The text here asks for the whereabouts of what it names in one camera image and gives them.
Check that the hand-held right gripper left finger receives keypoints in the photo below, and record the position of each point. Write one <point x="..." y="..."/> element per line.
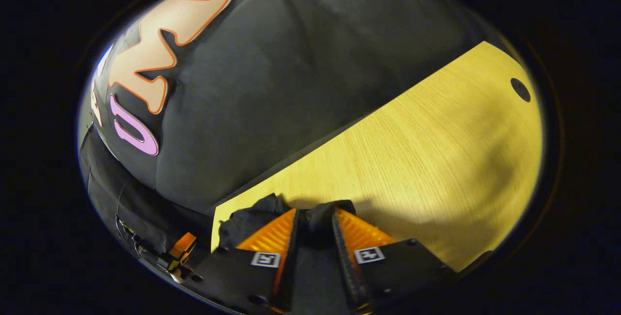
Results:
<point x="290" y="256"/>

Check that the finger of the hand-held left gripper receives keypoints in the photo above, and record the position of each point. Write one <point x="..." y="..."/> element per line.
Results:
<point x="182" y="247"/>

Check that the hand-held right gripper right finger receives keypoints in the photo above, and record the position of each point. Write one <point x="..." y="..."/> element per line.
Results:
<point x="342" y="261"/>

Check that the black garment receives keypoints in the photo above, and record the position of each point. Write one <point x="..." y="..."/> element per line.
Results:
<point x="252" y="223"/>

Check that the plain black backdrop cloth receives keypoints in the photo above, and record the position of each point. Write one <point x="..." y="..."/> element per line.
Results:
<point x="126" y="198"/>

